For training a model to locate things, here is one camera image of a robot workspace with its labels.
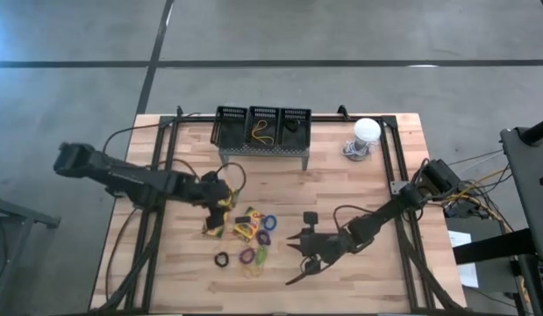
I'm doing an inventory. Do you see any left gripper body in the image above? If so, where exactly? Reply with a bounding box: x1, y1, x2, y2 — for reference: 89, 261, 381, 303
199, 177, 234, 210

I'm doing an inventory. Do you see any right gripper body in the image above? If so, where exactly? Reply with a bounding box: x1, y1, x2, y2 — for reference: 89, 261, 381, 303
296, 231, 346, 266

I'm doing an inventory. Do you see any grey perforated metal shelf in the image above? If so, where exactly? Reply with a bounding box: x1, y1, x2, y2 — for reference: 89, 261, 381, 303
218, 144, 311, 171

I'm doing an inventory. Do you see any white paper sheet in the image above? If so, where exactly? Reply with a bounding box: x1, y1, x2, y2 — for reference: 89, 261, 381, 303
447, 230, 480, 290

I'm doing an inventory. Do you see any grey metal stand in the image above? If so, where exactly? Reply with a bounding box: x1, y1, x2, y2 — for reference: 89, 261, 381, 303
0, 191, 62, 315

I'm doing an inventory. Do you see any grey equipment cart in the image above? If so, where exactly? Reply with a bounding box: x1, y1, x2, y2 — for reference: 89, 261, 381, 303
500, 114, 543, 264

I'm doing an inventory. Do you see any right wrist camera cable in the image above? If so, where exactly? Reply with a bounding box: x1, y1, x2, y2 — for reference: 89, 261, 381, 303
332, 204, 369, 232

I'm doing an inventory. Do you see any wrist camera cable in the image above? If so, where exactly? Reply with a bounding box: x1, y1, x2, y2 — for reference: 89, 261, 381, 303
332, 204, 369, 232
216, 161, 248, 197

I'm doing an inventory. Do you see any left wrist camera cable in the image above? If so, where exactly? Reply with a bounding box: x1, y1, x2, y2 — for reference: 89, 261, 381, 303
216, 161, 248, 197

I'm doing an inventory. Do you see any white coiled lamp cord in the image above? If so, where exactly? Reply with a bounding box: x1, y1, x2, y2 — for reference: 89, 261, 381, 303
340, 139, 377, 160

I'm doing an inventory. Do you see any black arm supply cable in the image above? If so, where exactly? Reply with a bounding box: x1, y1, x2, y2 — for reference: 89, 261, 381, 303
102, 124, 167, 154

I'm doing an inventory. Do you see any brown cable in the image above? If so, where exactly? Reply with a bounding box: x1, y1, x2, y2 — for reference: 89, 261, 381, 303
104, 205, 139, 304

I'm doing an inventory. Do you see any black metal table frame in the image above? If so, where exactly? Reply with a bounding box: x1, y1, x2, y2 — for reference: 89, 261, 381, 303
89, 104, 465, 315

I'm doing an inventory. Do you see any yellow and black cable bundle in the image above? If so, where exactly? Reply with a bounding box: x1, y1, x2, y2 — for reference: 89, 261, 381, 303
444, 148, 516, 223

